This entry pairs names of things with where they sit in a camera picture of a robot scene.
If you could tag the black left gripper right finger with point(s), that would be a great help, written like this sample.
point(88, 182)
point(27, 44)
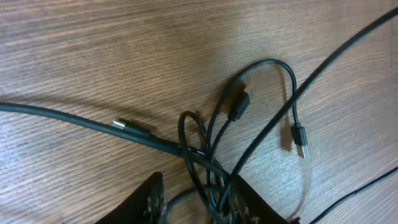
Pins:
point(247, 206)

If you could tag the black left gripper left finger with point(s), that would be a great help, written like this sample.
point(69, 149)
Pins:
point(144, 205)

